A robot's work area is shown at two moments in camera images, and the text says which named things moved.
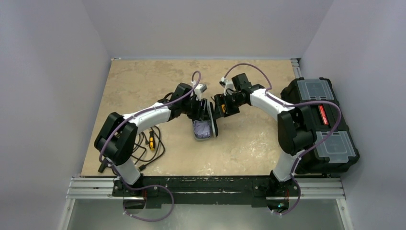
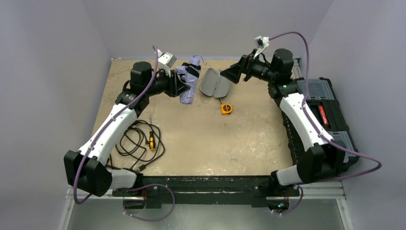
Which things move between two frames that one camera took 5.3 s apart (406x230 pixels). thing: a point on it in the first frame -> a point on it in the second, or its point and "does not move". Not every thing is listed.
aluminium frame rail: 100,188 does not move
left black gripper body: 199,108 -> 173,84
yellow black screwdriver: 152,141 does not move
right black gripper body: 226,103 -> 248,66
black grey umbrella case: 207,113 -> 215,84
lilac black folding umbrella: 202,129 -> 189,73
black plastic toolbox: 334,151 does not move
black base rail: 175,191 does not move
